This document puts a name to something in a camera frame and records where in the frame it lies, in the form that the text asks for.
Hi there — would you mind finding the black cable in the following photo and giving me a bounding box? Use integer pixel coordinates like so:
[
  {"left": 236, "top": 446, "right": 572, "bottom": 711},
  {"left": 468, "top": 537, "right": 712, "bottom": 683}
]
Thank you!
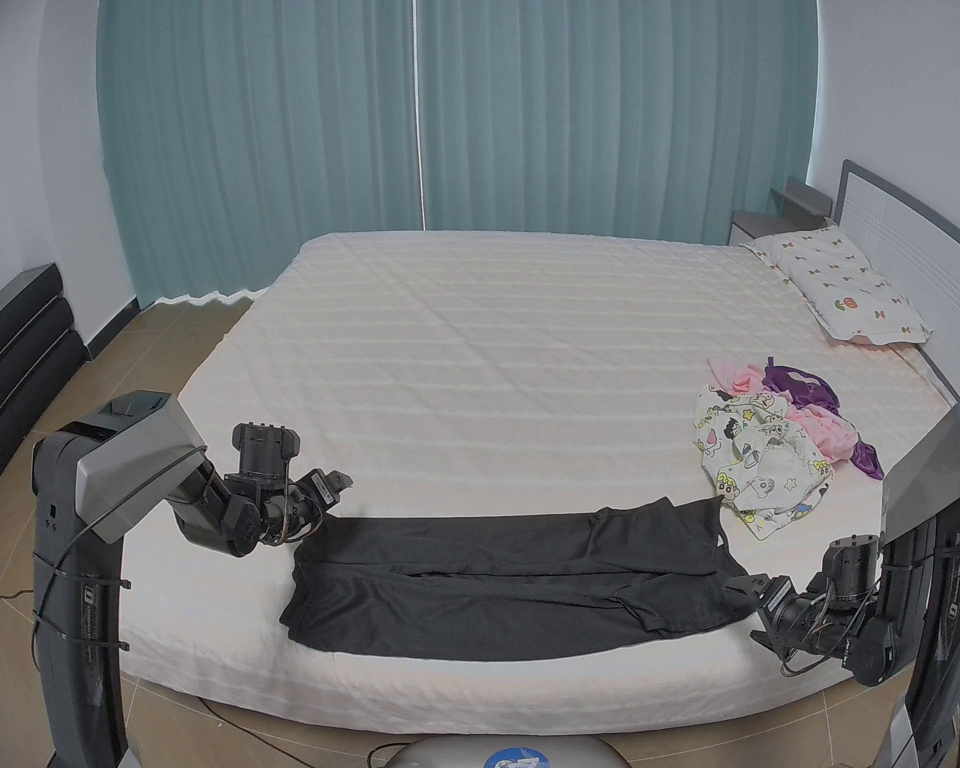
[
  {"left": 778, "top": 641, "right": 850, "bottom": 676},
  {"left": 196, "top": 696, "right": 395, "bottom": 768},
  {"left": 258, "top": 498, "right": 325, "bottom": 547}
]

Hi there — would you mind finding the purple garment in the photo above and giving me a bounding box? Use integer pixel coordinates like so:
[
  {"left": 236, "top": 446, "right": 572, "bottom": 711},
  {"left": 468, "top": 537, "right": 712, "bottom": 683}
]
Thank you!
[{"left": 761, "top": 358, "right": 886, "bottom": 483}]

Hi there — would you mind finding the white printed garment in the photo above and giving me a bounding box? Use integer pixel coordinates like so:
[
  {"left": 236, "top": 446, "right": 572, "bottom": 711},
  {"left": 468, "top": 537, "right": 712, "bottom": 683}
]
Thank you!
[{"left": 693, "top": 382, "right": 835, "bottom": 541}]

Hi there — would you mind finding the bed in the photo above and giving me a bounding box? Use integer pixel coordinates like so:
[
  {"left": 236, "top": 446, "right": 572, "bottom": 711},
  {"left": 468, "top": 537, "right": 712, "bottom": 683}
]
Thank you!
[{"left": 114, "top": 159, "right": 960, "bottom": 736}]

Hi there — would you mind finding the white printed pillow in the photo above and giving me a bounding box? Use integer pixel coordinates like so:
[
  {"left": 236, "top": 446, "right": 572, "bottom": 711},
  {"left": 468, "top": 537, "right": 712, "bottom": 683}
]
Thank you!
[{"left": 738, "top": 225, "right": 933, "bottom": 348}]

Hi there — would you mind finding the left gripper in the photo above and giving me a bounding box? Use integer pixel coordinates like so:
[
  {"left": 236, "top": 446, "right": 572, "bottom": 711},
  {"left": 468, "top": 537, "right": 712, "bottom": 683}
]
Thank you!
[{"left": 287, "top": 468, "right": 354, "bottom": 535}]

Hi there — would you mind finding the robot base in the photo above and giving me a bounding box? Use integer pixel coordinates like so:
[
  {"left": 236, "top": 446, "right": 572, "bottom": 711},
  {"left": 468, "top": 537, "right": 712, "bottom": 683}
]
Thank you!
[{"left": 367, "top": 738, "right": 631, "bottom": 768}]

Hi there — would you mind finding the grey bedside table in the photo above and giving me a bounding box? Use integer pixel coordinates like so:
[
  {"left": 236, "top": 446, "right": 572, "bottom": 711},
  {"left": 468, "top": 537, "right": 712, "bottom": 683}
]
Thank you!
[{"left": 729, "top": 177, "right": 834, "bottom": 246}]

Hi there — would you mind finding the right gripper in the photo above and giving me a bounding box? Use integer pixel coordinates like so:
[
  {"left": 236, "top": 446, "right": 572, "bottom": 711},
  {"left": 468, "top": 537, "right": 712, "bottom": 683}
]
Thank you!
[{"left": 723, "top": 573, "right": 813, "bottom": 655}]

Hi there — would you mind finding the black T-shirt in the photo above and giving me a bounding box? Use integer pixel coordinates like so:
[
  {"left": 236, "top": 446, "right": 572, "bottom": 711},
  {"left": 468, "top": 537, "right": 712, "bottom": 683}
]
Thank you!
[{"left": 279, "top": 496, "right": 759, "bottom": 663}]

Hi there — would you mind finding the pink garment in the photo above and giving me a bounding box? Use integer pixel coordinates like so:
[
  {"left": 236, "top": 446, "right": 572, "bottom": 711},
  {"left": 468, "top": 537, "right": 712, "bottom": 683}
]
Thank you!
[{"left": 708, "top": 356, "right": 860, "bottom": 466}]

